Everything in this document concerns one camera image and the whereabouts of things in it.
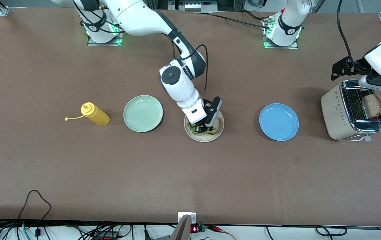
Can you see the beige chrome toaster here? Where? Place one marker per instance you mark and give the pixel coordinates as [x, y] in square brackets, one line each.
[335, 113]

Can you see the blue plate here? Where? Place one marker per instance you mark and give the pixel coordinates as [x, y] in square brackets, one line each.
[279, 121]

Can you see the beige plate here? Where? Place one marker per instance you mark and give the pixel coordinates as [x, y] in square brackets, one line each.
[204, 138]

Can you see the metal camera bracket plate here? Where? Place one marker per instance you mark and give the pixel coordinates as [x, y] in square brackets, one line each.
[180, 216]

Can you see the green plate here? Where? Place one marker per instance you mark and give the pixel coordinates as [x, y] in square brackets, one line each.
[143, 113]

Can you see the green lettuce leaf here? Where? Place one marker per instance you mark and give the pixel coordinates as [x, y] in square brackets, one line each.
[194, 130]

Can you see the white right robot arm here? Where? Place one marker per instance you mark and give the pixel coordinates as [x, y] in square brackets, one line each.
[137, 16]

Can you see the yellow squeeze bottle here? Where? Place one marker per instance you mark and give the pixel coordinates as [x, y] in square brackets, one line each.
[97, 116]

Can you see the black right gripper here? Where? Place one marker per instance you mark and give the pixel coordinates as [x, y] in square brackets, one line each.
[201, 127]

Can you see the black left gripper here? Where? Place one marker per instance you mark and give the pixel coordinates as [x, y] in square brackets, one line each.
[356, 67]

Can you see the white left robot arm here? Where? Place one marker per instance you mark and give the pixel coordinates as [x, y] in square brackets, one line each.
[290, 20]

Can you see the grey aluminium bar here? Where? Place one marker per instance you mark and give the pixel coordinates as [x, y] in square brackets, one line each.
[181, 231]

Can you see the metal rack structure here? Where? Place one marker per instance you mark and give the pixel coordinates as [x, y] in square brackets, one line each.
[192, 6]

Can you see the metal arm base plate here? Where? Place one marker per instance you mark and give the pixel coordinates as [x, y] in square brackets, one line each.
[280, 47]
[120, 33]

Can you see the circuit board red display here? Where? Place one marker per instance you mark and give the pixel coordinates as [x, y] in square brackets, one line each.
[199, 229]

